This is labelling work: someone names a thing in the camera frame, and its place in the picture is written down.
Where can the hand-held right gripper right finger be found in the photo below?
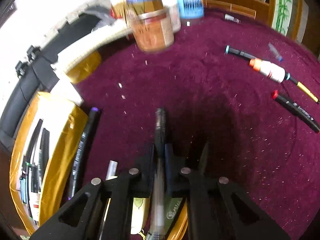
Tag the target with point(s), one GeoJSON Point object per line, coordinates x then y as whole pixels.
{"type": "Point", "coordinates": [169, 165]}

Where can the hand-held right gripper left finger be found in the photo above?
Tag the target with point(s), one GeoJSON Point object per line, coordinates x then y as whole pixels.
{"type": "Point", "coordinates": [146, 172]}

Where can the clear gel pen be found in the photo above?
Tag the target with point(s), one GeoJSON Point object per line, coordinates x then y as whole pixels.
{"type": "Point", "coordinates": [160, 130]}

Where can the gold pen box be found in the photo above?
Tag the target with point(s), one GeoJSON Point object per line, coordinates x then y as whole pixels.
{"type": "Point", "coordinates": [62, 155]}

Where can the silver pen barrel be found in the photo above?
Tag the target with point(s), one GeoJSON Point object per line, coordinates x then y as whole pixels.
{"type": "Point", "coordinates": [111, 170]}

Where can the green flat case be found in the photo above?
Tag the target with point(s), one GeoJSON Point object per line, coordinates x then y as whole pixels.
{"type": "Point", "coordinates": [175, 207]}

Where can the black marker purple caps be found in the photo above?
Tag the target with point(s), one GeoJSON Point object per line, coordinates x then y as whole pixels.
{"type": "Point", "coordinates": [85, 142]}

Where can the bundle of pens in box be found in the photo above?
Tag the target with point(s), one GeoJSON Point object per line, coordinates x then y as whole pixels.
{"type": "Point", "coordinates": [35, 170]}

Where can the white paper sheet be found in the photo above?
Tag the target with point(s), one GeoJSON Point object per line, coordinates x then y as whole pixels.
{"type": "Point", "coordinates": [66, 92]}

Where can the gold box lid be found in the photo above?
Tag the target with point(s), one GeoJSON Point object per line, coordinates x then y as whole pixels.
{"type": "Point", "coordinates": [86, 67]}

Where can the clear jar brown contents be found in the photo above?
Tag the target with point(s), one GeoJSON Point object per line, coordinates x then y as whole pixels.
{"type": "Point", "coordinates": [152, 32]}

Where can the white glue bottle orange cap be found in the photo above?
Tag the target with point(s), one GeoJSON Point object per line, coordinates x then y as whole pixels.
{"type": "Point", "coordinates": [270, 70]}

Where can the black marker red caps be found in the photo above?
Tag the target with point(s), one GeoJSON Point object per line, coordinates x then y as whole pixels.
{"type": "Point", "coordinates": [300, 112]}

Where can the black padded seat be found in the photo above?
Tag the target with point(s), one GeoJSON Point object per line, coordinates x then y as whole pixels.
{"type": "Point", "coordinates": [25, 85]}

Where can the small blue clear cap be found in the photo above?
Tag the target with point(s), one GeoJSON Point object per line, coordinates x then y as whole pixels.
{"type": "Point", "coordinates": [275, 52]}

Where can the yellow and black pen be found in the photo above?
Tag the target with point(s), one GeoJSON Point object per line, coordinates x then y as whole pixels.
{"type": "Point", "coordinates": [305, 90]}

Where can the white plastic bottle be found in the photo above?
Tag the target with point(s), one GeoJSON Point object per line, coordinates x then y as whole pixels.
{"type": "Point", "coordinates": [172, 10]}

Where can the black clips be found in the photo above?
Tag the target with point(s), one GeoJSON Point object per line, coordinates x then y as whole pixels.
{"type": "Point", "coordinates": [27, 60]}

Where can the wooden cabinet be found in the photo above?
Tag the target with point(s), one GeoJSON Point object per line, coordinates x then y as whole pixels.
{"type": "Point", "coordinates": [232, 2]}

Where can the bamboo painting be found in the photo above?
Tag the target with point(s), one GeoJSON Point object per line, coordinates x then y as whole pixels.
{"type": "Point", "coordinates": [285, 5]}

